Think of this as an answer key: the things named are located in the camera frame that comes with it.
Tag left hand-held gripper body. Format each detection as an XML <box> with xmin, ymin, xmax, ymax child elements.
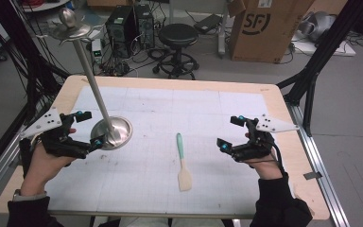
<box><xmin>19</xmin><ymin>107</ymin><xmax>93</xmax><ymax>160</ymax></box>

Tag silver metal stand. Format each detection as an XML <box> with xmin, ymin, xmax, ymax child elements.
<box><xmin>38</xmin><ymin>7</ymin><xmax>134</xmax><ymax>151</ymax></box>

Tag black floor cables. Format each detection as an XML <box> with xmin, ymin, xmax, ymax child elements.
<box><xmin>98</xmin><ymin>44</ymin><xmax>171</xmax><ymax>78</ymax></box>

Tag wooden table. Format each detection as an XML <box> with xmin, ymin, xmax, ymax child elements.
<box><xmin>0</xmin><ymin>74</ymin><xmax>332</xmax><ymax>221</ymax></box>

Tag person's right hand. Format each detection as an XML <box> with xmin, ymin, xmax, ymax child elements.
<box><xmin>243</xmin><ymin>131</ymin><xmax>285</xmax><ymax>181</ymax></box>

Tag black round stool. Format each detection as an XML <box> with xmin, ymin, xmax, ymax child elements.
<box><xmin>152</xmin><ymin>23</ymin><xmax>200</xmax><ymax>80</ymax></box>

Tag large cardboard box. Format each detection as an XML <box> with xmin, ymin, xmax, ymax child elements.
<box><xmin>228</xmin><ymin>0</ymin><xmax>317</xmax><ymax>64</ymax></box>

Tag white flat board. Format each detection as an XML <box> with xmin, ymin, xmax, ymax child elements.
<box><xmin>291</xmin><ymin>30</ymin><xmax>357</xmax><ymax>58</ymax></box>

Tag black frame with cables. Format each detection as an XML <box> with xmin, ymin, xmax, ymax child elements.
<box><xmin>0</xmin><ymin>0</ymin><xmax>71</xmax><ymax>183</ymax></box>

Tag slim black computer tower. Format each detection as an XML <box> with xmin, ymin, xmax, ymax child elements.
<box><xmin>134</xmin><ymin>3</ymin><xmax>156</xmax><ymax>50</ymax></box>

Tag white stand pole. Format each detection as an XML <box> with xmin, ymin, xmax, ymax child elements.
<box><xmin>216</xmin><ymin>0</ymin><xmax>229</xmax><ymax>59</ymax></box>

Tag black flat device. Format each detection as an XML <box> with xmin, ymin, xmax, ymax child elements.
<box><xmin>194</xmin><ymin>13</ymin><xmax>223</xmax><ymax>35</ymax></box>

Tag black metal frame strut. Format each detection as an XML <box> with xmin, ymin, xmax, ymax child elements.
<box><xmin>276</xmin><ymin>0</ymin><xmax>363</xmax><ymax>137</ymax></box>

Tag white grid mat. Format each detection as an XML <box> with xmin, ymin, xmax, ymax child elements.
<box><xmin>44</xmin><ymin>85</ymin><xmax>295</xmax><ymax>216</ymax></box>

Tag person's left hand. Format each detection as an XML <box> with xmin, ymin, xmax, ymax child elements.
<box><xmin>20</xmin><ymin>127</ymin><xmax>78</xmax><ymax>197</ymax></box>

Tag white device with green display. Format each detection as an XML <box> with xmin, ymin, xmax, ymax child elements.
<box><xmin>91</xmin><ymin>38</ymin><xmax>104</xmax><ymax>65</ymax></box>

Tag spatula with teal handle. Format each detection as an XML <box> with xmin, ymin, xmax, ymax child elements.
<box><xmin>175</xmin><ymin>132</ymin><xmax>194</xmax><ymax>193</ymax></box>

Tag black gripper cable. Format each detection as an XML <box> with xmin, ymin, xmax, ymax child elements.
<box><xmin>249</xmin><ymin>140</ymin><xmax>288</xmax><ymax>178</ymax></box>

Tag grey plastic wrap bundle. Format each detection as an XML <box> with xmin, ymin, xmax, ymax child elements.
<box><xmin>297</xmin><ymin>10</ymin><xmax>337</xmax><ymax>43</ymax></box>

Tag grey tape piece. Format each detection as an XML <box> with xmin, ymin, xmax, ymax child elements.
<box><xmin>302</xmin><ymin>170</ymin><xmax>323</xmax><ymax>182</ymax></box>

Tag large black computer tower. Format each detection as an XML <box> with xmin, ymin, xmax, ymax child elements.
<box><xmin>105</xmin><ymin>5</ymin><xmax>140</xmax><ymax>60</ymax></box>

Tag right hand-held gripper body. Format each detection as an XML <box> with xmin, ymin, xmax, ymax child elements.
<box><xmin>232</xmin><ymin>113</ymin><xmax>301</xmax><ymax>164</ymax></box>

